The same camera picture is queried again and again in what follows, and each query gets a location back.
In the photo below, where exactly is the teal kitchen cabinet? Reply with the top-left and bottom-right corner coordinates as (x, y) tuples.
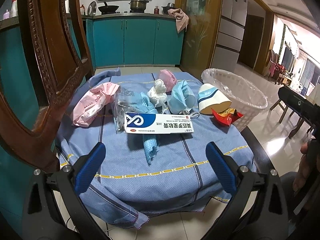
(84, 12), (184, 68)

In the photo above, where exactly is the silver refrigerator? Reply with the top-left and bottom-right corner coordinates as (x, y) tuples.
(211, 0), (248, 72)

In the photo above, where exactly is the steel cooking pot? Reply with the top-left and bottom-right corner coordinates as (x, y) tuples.
(129, 0), (149, 13)

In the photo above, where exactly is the carved wooden chair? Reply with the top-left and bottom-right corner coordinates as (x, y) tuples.
(1, 0), (94, 172)

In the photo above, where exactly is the blue textured glove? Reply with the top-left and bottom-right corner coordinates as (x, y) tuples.
(136, 92), (158, 165)

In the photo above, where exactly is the crumpled white tissue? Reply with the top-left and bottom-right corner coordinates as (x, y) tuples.
(147, 79), (167, 108)

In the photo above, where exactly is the black wok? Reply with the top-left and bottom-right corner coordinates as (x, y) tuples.
(98, 2), (119, 15)

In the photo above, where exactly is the red snack wrapper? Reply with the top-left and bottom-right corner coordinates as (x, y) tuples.
(212, 108), (244, 127)

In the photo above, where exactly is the red bottle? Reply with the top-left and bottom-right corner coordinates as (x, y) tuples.
(154, 6), (159, 14)

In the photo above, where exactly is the white blue paper cup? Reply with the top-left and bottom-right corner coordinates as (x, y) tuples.
(197, 83), (232, 115)

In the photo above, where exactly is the pink hanging towel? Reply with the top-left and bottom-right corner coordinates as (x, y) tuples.
(168, 8), (189, 34)

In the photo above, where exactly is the pink plastic package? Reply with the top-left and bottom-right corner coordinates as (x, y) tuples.
(71, 82), (120, 128)

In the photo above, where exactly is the white plastic trash basket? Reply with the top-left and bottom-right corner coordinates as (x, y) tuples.
(201, 68), (268, 132)

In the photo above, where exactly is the person's right hand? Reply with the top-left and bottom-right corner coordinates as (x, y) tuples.
(293, 142), (310, 192)

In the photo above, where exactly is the white blue ointment box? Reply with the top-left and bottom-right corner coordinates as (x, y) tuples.
(124, 112), (194, 134)

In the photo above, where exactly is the light blue face mask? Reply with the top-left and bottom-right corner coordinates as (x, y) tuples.
(168, 80), (200, 119)

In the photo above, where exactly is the clear plastic bag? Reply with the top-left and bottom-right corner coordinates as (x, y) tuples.
(113, 87), (147, 133)

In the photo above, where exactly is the pink crumpled mask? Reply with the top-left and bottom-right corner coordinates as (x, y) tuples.
(159, 69), (177, 92)

